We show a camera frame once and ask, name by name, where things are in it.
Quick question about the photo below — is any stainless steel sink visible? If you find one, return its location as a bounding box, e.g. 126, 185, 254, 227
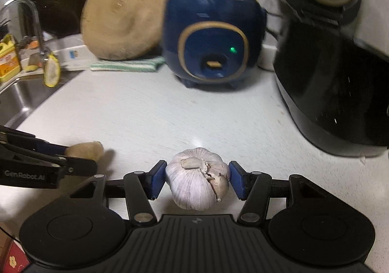
0, 71, 82, 129

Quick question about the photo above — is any ginger root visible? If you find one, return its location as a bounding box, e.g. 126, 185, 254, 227
65, 141, 105, 160

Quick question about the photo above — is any black rice cooker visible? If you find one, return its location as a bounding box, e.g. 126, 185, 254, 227
272, 0, 389, 158

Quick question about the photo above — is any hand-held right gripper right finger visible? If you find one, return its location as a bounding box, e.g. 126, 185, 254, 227
229, 161, 324, 224

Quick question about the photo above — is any garlic bulb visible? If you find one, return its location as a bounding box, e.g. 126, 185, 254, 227
165, 147, 231, 211

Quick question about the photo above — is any blue rice cooker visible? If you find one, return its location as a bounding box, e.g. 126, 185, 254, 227
161, 0, 268, 90

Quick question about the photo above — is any round wooden cutting board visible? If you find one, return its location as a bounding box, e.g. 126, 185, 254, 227
81, 0, 186, 61

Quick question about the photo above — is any chrome faucet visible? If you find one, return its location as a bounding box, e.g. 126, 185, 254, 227
0, 0, 51, 67

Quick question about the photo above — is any yellow-rimmed mesh strainer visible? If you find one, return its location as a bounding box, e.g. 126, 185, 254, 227
44, 53, 61, 88

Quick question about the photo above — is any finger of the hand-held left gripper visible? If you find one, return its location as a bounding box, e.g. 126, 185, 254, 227
0, 142, 98, 176
0, 125, 69, 156

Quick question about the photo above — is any black pan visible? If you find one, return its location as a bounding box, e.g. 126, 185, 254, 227
26, 0, 81, 39

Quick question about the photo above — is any yellow detergent bottle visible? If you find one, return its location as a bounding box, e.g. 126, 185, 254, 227
0, 34, 22, 83

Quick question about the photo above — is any green striped cloth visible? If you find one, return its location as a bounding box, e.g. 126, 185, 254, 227
90, 56, 166, 73

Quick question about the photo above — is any red floral mat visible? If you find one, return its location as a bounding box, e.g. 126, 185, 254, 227
0, 238, 31, 273

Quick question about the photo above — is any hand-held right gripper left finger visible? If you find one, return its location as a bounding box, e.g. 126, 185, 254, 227
70, 160, 168, 224

